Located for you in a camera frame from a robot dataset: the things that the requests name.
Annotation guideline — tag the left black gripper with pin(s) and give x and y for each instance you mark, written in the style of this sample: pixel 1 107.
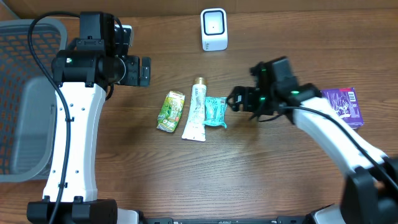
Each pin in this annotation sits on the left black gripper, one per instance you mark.
pixel 145 71

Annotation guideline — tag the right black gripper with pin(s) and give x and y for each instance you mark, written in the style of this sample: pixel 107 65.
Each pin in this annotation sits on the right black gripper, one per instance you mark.
pixel 241 97

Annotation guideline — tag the teal snack packet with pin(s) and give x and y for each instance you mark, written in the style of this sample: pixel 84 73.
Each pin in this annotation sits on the teal snack packet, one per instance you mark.
pixel 215 109

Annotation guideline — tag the green juice carton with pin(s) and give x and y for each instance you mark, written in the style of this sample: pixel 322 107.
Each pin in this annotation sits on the green juice carton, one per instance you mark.
pixel 171 111

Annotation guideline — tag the white tube gold cap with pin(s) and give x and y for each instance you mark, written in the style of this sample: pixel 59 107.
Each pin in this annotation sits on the white tube gold cap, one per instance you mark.
pixel 195 129

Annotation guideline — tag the purple snack package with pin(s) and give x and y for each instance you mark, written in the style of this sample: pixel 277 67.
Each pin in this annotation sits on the purple snack package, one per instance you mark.
pixel 345 103

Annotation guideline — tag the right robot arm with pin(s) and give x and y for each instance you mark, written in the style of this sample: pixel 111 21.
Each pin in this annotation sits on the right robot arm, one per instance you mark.
pixel 370 194

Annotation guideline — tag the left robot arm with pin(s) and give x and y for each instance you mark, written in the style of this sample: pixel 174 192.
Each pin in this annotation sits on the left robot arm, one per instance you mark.
pixel 84 76

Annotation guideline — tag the grey plastic basket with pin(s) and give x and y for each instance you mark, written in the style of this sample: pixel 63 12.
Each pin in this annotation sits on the grey plastic basket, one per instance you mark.
pixel 28 109

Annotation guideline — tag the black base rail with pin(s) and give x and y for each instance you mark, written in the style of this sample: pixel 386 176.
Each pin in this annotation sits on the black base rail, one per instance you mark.
pixel 278 220

